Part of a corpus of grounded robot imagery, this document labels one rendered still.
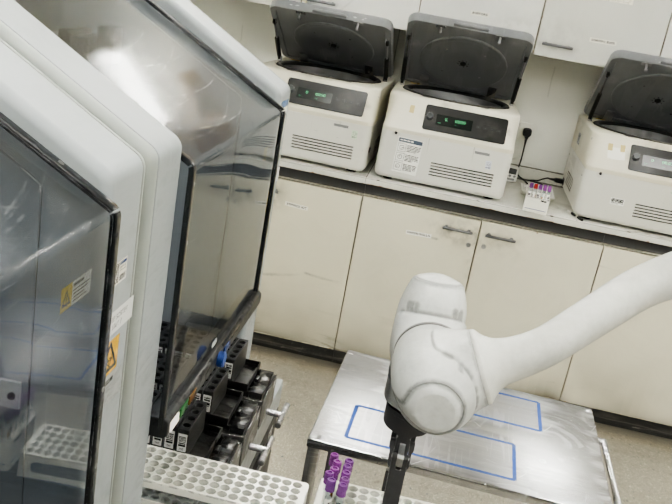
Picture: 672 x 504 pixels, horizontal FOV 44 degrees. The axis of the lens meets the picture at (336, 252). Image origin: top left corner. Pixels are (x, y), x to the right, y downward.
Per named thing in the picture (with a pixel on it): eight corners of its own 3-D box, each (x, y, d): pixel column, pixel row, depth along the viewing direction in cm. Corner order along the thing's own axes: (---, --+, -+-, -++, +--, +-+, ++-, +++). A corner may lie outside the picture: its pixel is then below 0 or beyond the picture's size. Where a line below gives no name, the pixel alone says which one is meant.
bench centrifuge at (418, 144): (372, 177, 355) (404, 10, 333) (385, 151, 414) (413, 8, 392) (502, 204, 350) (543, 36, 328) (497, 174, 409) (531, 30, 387)
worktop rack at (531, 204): (546, 215, 344) (550, 201, 342) (521, 210, 346) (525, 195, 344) (547, 200, 371) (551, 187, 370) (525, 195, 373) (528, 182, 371)
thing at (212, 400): (216, 391, 176) (220, 365, 174) (226, 393, 176) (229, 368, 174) (199, 417, 165) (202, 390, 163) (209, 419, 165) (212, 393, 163)
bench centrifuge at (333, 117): (237, 149, 361) (258, -5, 341) (273, 128, 420) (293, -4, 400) (363, 176, 354) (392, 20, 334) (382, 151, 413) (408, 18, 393)
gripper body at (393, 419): (433, 422, 126) (421, 474, 128) (436, 396, 134) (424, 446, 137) (384, 410, 126) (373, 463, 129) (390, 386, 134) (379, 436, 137)
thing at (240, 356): (236, 361, 190) (240, 337, 189) (245, 363, 190) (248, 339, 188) (221, 383, 180) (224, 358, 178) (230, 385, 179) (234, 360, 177)
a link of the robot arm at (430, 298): (384, 349, 133) (383, 387, 121) (403, 258, 128) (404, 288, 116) (451, 361, 133) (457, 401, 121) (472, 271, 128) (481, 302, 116)
